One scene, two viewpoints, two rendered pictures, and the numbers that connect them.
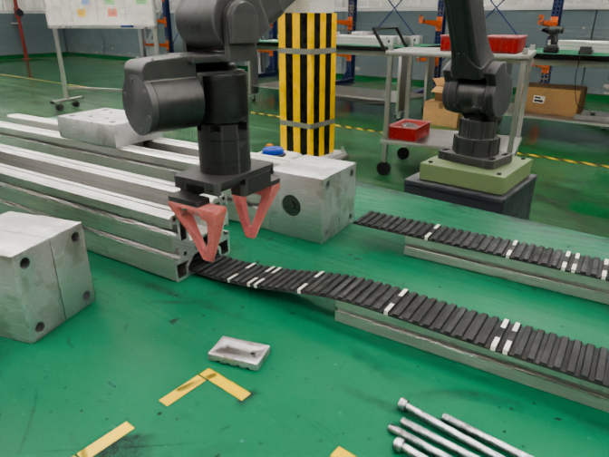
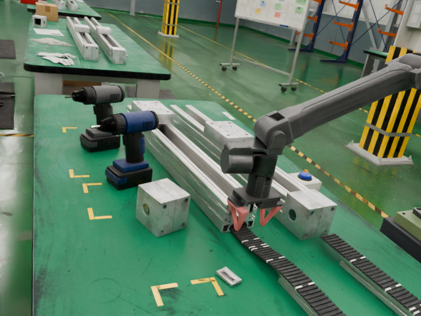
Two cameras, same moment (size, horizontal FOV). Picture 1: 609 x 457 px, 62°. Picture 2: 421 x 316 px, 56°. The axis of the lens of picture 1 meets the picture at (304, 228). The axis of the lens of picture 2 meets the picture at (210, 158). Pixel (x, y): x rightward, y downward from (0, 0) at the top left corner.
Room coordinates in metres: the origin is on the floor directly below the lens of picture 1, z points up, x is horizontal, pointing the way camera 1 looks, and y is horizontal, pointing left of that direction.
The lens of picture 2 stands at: (-0.27, -0.17, 1.34)
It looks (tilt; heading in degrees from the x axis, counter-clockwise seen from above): 23 degrees down; 26
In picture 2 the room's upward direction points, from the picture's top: 9 degrees clockwise
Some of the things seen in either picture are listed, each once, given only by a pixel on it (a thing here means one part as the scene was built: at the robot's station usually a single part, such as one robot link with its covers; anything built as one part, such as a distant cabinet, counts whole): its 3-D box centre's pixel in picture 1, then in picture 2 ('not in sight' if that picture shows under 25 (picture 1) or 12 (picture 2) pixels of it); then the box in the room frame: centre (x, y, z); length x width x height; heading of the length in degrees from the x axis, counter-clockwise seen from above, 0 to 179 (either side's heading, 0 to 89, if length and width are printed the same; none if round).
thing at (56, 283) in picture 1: (29, 267); (166, 205); (0.48, 0.29, 0.83); 0.11 x 0.10 x 0.10; 161
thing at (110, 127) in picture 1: (111, 133); (227, 137); (0.95, 0.36, 0.87); 0.16 x 0.11 x 0.07; 58
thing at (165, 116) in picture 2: not in sight; (151, 115); (0.92, 0.68, 0.87); 0.16 x 0.11 x 0.07; 58
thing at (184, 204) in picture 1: (213, 218); (244, 212); (0.53, 0.10, 0.86); 0.07 x 0.07 x 0.09; 58
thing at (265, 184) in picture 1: (242, 205); (261, 210); (0.57, 0.08, 0.86); 0.07 x 0.07 x 0.09; 58
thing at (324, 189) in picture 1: (316, 194); (311, 212); (0.72, -0.02, 0.83); 0.12 x 0.09 x 0.10; 148
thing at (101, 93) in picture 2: not in sight; (93, 118); (0.69, 0.74, 0.89); 0.20 x 0.08 x 0.22; 161
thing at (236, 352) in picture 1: (239, 353); (228, 276); (0.39, 0.06, 0.78); 0.05 x 0.03 x 0.01; 71
